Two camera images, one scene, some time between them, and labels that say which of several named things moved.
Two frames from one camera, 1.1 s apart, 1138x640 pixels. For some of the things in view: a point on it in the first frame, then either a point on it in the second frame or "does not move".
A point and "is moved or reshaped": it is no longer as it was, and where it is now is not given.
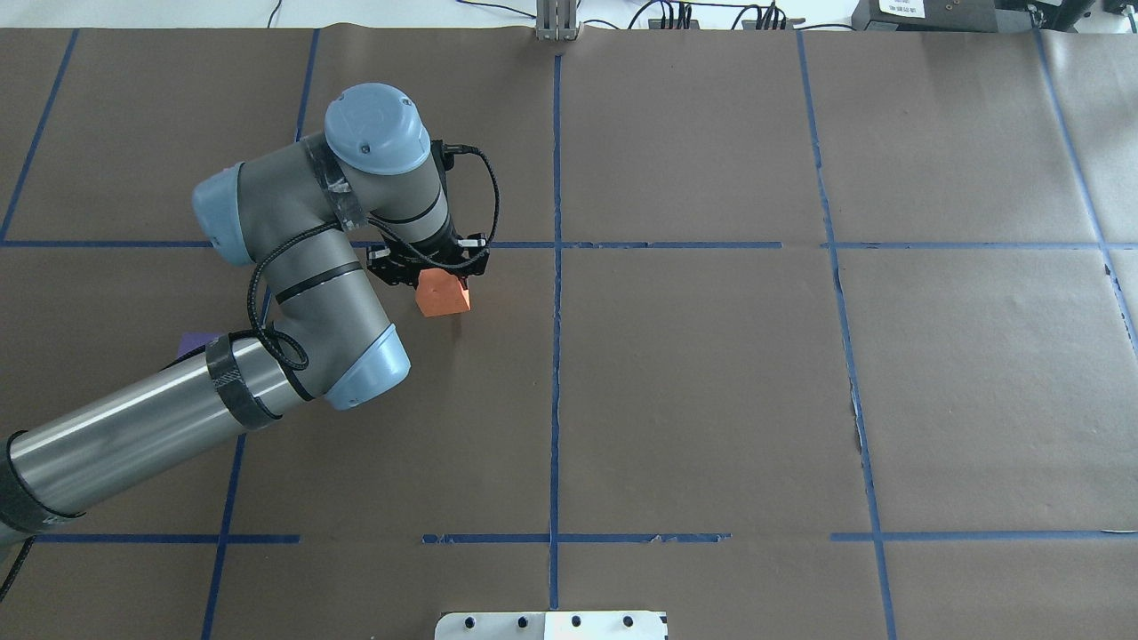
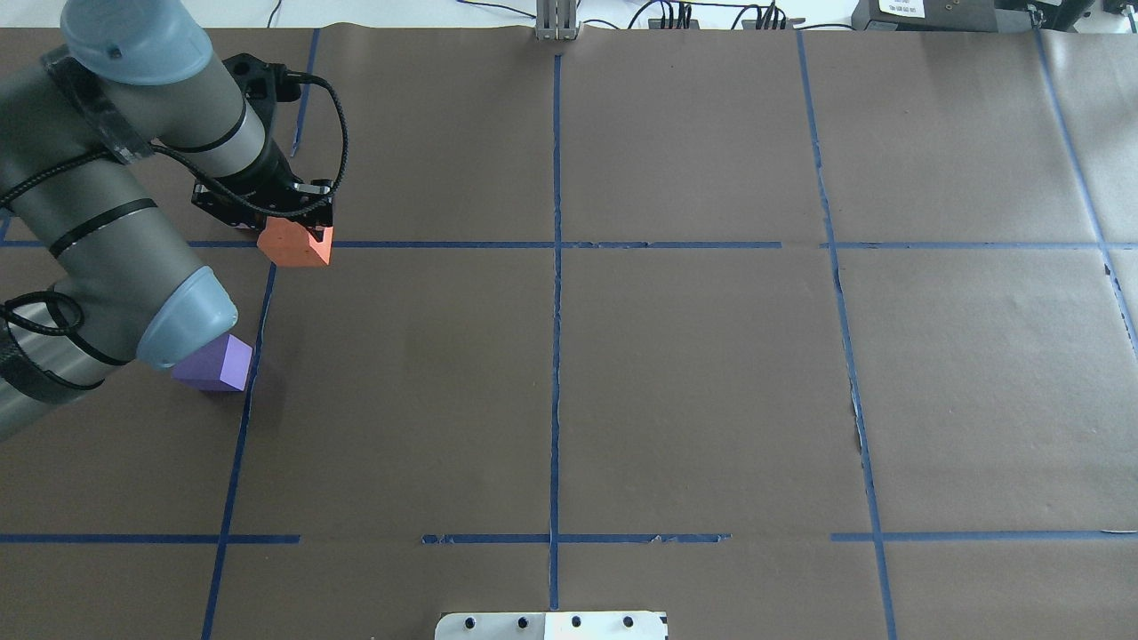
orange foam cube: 440,292 is moved or reshaped
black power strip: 656,24 does not move
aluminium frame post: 556,20 does not move
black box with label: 942,15 does not move
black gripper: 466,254 to 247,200
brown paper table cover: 790,334 does not move
